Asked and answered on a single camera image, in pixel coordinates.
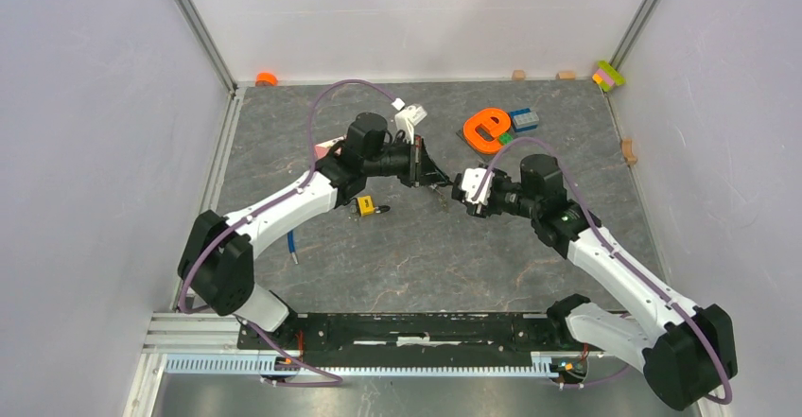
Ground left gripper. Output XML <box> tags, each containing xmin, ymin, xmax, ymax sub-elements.
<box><xmin>364</xmin><ymin>134</ymin><xmax>449</xmax><ymax>189</ymax></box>

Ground silver key bunch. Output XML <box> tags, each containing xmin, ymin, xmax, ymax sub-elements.
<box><xmin>432</xmin><ymin>187</ymin><xmax>448</xmax><ymax>212</ymax></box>

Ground yellow padlock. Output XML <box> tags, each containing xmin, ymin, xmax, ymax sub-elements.
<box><xmin>353</xmin><ymin>196</ymin><xmax>391</xmax><ymax>217</ymax></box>

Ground black padlock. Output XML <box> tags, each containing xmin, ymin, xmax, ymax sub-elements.
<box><xmin>451</xmin><ymin>183</ymin><xmax>470</xmax><ymax>205</ymax></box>

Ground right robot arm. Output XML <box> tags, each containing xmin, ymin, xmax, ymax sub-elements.
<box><xmin>454</xmin><ymin>154</ymin><xmax>738</xmax><ymax>410</ymax></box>

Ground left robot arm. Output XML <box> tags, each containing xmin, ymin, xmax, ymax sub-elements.
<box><xmin>178</xmin><ymin>105</ymin><xmax>450</xmax><ymax>349</ymax></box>

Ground grey plate under letter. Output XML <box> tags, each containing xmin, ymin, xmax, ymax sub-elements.
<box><xmin>455</xmin><ymin>130</ymin><xmax>518</xmax><ymax>161</ymax></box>

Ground orange letter block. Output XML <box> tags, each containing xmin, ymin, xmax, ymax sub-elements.
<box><xmin>462</xmin><ymin>107</ymin><xmax>512</xmax><ymax>154</ymax></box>

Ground green lego brick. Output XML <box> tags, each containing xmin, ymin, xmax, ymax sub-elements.
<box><xmin>497</xmin><ymin>132</ymin><xmax>515</xmax><ymax>147</ymax></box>

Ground blue lego brick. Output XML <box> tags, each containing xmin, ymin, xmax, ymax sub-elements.
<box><xmin>508</xmin><ymin>108</ymin><xmax>540</xmax><ymax>132</ymax></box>

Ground pink wooden puzzle box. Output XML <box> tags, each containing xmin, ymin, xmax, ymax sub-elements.
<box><xmin>314</xmin><ymin>136</ymin><xmax>343</xmax><ymax>160</ymax></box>

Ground wooden arch piece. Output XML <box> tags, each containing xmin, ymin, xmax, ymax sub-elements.
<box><xmin>620</xmin><ymin>138</ymin><xmax>638</xmax><ymax>166</ymax></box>

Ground wooden block right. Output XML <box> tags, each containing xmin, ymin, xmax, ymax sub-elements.
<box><xmin>556</xmin><ymin>70</ymin><xmax>577</xmax><ymax>80</ymax></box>

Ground stacked coloured lego bricks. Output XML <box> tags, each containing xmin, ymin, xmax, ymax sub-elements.
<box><xmin>591</xmin><ymin>61</ymin><xmax>626</xmax><ymax>93</ymax></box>

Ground orange round cap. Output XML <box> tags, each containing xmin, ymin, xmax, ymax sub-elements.
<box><xmin>254</xmin><ymin>72</ymin><xmax>278</xmax><ymax>87</ymax></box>

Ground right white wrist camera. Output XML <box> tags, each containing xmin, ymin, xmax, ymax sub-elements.
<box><xmin>453</xmin><ymin>167</ymin><xmax>494</xmax><ymax>217</ymax></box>

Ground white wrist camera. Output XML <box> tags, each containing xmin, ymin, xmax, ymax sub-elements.
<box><xmin>453</xmin><ymin>167</ymin><xmax>494</xmax><ymax>217</ymax></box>
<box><xmin>392</xmin><ymin>98</ymin><xmax>427</xmax><ymax>143</ymax></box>

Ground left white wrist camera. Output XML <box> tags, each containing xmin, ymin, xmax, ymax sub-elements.
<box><xmin>392</xmin><ymin>98</ymin><xmax>427</xmax><ymax>143</ymax></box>

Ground blue slotted cable duct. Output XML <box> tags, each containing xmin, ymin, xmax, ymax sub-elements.
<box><xmin>164</xmin><ymin>354</ymin><xmax>554</xmax><ymax>378</ymax></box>

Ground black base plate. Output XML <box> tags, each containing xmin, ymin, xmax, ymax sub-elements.
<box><xmin>270</xmin><ymin>312</ymin><xmax>596</xmax><ymax>368</ymax></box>

